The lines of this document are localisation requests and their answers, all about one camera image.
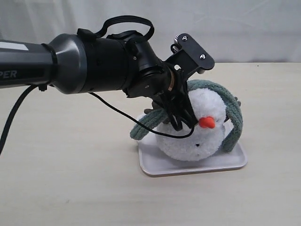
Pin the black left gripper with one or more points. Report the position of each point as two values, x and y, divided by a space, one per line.
173 99

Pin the teal fuzzy scarf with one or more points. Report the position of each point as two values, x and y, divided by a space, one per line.
153 119

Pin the white plush snowman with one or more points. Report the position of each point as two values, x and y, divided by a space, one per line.
208 134

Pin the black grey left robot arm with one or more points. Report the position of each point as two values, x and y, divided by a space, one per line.
76 63

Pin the white plastic tray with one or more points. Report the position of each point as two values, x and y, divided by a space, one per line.
154 163

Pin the white curtain backdrop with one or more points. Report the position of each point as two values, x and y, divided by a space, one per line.
230 30

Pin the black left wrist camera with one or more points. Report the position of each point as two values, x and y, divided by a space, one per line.
192 54

